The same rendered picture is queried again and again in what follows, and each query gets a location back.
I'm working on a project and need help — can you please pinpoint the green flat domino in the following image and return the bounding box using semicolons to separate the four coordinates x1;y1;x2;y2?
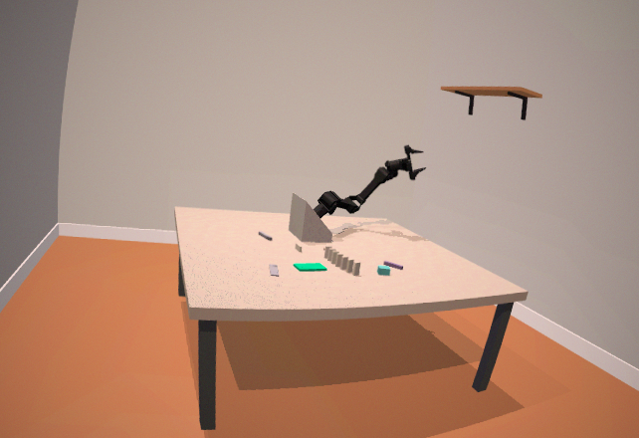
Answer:
293;263;327;272

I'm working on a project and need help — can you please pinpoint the teal rectangular block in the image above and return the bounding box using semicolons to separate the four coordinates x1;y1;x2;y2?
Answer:
376;265;391;276

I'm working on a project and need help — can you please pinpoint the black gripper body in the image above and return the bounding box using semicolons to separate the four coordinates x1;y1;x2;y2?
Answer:
396;145;415;180

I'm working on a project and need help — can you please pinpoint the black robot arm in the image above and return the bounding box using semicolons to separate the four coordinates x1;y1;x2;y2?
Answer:
314;158;412;218

